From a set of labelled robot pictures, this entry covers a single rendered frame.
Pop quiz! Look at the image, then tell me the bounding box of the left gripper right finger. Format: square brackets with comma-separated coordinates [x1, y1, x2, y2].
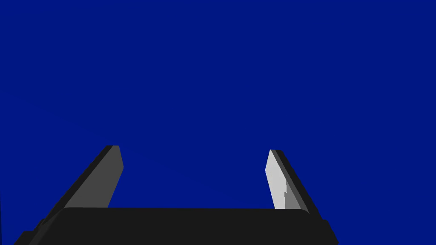
[265, 149, 322, 220]

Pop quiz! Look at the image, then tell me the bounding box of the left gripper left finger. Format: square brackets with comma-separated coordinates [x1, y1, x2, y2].
[42, 145, 124, 223]

